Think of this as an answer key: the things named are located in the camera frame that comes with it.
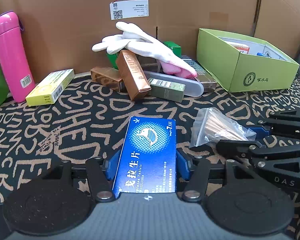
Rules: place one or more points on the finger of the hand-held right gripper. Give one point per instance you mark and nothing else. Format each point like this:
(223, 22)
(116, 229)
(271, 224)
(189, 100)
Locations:
(236, 150)
(261, 132)

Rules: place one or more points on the long patterned box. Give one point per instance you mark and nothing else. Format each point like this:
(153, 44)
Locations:
(202, 77)

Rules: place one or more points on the yellow medicine box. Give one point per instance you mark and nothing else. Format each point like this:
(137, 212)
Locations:
(47, 87)

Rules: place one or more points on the large cardboard box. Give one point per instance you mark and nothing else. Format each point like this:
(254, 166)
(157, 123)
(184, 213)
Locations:
(65, 17)

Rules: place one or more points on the tall copper box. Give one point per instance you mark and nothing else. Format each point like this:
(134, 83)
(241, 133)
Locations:
(132, 77)

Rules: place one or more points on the black patterned mat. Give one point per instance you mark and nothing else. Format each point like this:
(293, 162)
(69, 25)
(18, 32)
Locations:
(90, 120)

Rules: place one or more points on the olive green box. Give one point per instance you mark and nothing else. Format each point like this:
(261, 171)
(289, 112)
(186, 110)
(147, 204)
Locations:
(165, 90)

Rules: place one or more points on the translucent white case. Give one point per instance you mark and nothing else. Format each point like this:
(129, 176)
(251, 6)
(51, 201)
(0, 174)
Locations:
(192, 88)

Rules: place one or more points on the white shipping label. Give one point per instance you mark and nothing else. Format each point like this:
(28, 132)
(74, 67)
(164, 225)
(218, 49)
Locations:
(130, 8)

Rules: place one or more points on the clear bag of cotton swabs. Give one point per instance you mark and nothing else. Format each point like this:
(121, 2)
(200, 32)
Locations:
(210, 127)

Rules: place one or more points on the small copper box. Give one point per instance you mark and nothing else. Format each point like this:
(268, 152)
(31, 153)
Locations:
(105, 77)

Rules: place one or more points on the green printed packet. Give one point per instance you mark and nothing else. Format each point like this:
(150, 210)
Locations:
(111, 60)

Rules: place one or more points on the pink thermos bottle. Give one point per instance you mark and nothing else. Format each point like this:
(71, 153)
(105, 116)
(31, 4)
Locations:
(10, 55)

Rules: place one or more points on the cardboard box with flap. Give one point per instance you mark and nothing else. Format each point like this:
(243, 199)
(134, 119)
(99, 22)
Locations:
(285, 12)

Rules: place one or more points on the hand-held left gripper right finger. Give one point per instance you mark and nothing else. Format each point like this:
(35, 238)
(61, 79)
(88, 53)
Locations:
(183, 166)

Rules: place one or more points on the small blue item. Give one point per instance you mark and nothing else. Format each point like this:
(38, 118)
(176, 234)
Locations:
(261, 54)

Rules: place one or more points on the light green box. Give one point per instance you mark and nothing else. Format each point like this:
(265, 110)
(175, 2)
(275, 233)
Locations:
(222, 62)

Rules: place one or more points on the blue medicine box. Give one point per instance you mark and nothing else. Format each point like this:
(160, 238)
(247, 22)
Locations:
(150, 150)

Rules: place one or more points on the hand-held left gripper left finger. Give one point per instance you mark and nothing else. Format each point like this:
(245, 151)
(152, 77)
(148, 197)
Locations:
(109, 167)

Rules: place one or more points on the white glove pink cuff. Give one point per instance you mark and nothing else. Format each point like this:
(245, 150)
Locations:
(107, 45)
(140, 36)

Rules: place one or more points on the orange white box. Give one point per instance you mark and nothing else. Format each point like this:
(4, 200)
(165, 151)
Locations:
(240, 48)

